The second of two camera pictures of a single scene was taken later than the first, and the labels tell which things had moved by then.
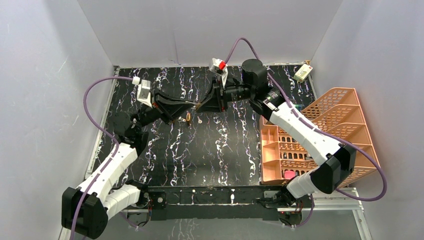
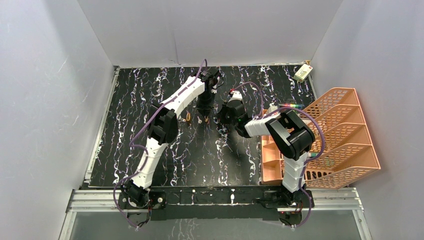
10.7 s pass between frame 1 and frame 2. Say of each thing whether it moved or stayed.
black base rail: stayed
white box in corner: stayed
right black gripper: moved
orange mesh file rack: stayed
